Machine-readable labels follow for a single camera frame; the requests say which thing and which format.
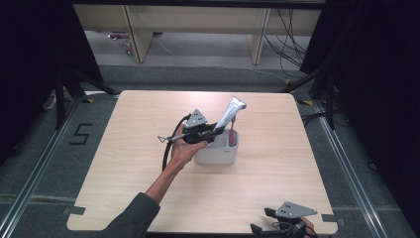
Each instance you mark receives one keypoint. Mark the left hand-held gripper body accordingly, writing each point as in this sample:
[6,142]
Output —
[196,120]

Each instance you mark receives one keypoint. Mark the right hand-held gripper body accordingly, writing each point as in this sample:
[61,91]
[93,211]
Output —
[294,211]

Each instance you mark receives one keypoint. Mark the metal floor rail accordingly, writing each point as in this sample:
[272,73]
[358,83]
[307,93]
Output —
[36,175]
[350,172]

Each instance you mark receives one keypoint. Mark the grey tape piece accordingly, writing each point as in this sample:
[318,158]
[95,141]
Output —
[74,210]
[332,218]

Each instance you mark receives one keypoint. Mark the small bottle on floor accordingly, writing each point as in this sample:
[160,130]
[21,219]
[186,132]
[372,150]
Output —
[128,47]

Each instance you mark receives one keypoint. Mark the person's right hand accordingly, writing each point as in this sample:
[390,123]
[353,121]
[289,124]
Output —
[308,228]

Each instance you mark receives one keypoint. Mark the black curtain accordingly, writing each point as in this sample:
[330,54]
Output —
[29,66]
[379,99]

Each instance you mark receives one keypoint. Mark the white toothpaste tube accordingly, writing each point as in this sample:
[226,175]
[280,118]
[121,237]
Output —
[229,112]

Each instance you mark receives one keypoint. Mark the pink item on floor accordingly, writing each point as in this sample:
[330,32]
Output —
[119,35]

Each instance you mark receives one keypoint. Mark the person's left hand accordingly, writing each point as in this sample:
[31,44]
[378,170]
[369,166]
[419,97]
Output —
[181,153]

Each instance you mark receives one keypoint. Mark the white toothbrush holder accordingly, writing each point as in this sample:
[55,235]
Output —
[216,153]

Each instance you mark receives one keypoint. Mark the black metal stand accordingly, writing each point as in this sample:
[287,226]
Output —
[330,99]
[61,99]

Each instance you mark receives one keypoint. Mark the wooden desk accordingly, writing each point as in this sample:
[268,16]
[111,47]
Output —
[198,20]

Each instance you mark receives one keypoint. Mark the pink and grey toothbrush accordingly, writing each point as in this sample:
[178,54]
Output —
[232,132]

